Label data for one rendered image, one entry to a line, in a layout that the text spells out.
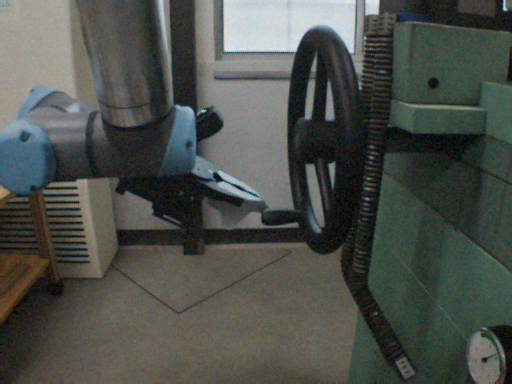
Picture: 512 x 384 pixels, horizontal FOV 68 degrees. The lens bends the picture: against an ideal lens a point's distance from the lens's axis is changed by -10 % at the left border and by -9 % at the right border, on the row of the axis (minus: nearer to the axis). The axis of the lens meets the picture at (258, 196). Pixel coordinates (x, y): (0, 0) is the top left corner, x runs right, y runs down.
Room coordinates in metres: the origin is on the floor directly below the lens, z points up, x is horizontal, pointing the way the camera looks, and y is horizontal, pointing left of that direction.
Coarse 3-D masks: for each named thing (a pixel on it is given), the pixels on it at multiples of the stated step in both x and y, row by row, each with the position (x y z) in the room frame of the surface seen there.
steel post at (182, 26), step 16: (176, 0) 1.70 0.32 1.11; (192, 0) 1.70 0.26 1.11; (176, 16) 1.70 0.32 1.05; (192, 16) 1.70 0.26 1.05; (176, 32) 1.70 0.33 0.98; (192, 32) 1.70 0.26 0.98; (176, 48) 1.70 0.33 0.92; (192, 48) 1.70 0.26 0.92; (176, 64) 1.70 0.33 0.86; (192, 64) 1.70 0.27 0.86; (176, 80) 1.70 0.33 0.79; (192, 80) 1.70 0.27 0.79; (176, 96) 1.70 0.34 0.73; (192, 96) 1.70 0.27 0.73; (192, 224) 1.70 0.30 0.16; (192, 240) 1.70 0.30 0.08
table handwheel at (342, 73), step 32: (320, 32) 0.48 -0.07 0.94; (320, 64) 0.50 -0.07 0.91; (352, 64) 0.42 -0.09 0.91; (288, 96) 0.64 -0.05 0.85; (320, 96) 0.50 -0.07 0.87; (352, 96) 0.40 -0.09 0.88; (288, 128) 0.64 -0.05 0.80; (320, 128) 0.50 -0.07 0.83; (352, 128) 0.38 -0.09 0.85; (288, 160) 0.63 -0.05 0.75; (320, 160) 0.49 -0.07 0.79; (352, 160) 0.38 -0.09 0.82; (320, 192) 0.46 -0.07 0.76; (352, 192) 0.38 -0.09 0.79; (352, 224) 0.40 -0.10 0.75
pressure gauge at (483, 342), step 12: (504, 324) 0.29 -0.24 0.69; (480, 336) 0.29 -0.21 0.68; (492, 336) 0.27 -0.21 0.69; (504, 336) 0.27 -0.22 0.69; (468, 348) 0.30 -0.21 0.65; (480, 348) 0.29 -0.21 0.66; (492, 348) 0.27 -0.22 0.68; (504, 348) 0.26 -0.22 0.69; (468, 360) 0.30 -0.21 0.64; (480, 360) 0.28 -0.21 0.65; (492, 360) 0.27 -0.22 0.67; (504, 360) 0.25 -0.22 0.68; (480, 372) 0.28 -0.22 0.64; (492, 372) 0.26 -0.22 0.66; (504, 372) 0.25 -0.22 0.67
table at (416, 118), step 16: (480, 96) 0.46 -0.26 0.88; (496, 96) 0.43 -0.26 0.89; (400, 112) 0.46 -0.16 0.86; (416, 112) 0.43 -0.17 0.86; (432, 112) 0.43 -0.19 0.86; (448, 112) 0.43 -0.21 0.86; (464, 112) 0.43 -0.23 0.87; (480, 112) 0.44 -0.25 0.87; (496, 112) 0.42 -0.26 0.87; (416, 128) 0.43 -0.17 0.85; (432, 128) 0.43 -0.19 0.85; (448, 128) 0.43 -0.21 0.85; (464, 128) 0.44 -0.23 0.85; (480, 128) 0.44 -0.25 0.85; (496, 128) 0.42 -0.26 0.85
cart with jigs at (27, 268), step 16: (0, 192) 1.10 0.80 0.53; (32, 208) 1.31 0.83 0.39; (48, 224) 1.35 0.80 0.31; (48, 240) 1.33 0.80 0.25; (0, 256) 1.32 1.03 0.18; (16, 256) 1.32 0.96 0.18; (32, 256) 1.33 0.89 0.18; (48, 256) 1.31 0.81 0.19; (0, 272) 1.20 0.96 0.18; (16, 272) 1.17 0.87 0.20; (32, 272) 1.21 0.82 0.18; (48, 272) 1.31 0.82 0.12; (0, 288) 1.06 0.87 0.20; (16, 288) 1.10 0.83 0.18; (48, 288) 1.32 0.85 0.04; (0, 304) 1.00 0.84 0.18; (16, 304) 1.03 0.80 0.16; (0, 320) 0.93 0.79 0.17
